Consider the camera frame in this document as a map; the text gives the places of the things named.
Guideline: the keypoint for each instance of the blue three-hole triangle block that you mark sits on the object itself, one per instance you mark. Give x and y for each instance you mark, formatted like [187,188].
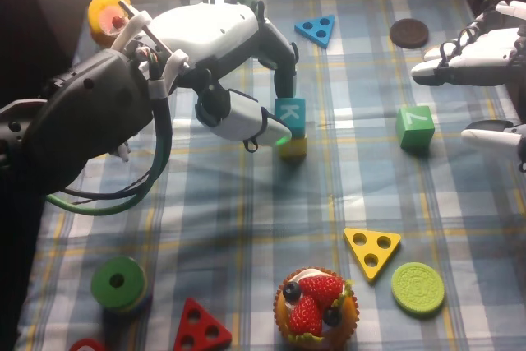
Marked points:
[315,25]

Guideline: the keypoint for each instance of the yellow cube block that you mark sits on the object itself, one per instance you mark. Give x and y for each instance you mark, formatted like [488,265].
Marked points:
[296,149]

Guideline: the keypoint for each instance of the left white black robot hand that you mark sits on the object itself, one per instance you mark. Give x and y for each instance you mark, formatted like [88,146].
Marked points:
[472,55]

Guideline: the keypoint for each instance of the green number 7 block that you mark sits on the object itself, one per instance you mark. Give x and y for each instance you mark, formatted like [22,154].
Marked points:
[415,133]

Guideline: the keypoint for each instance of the red letter cylinder block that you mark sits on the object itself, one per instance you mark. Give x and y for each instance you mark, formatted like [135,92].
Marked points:
[76,346]

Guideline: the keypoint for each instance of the blue plaid tablecloth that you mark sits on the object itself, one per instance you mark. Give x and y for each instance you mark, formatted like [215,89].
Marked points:
[246,211]

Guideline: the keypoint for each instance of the green sandwich cookie toy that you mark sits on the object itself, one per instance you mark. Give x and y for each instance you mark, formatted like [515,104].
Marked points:
[417,289]

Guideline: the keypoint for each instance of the cyan letter K block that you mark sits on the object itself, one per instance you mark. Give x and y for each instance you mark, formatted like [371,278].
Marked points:
[292,114]

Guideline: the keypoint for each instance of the strawberry fruit tart toy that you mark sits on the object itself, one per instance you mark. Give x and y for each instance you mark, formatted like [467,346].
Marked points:
[316,297]

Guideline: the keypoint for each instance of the yellow three-hole triangle block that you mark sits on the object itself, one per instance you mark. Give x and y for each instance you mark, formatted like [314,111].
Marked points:
[372,246]

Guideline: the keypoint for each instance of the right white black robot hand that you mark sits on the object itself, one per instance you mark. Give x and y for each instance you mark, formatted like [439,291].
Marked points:
[205,34]

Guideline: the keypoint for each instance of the yellow frosted toy cupcake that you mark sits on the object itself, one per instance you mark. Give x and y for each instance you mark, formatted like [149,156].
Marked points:
[100,14]

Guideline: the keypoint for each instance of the brown sandwich cookie toy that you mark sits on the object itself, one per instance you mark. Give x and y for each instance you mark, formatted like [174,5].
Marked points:
[409,32]

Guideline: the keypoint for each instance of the red three-hole triangle block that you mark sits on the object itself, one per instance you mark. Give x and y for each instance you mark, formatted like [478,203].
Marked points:
[198,329]

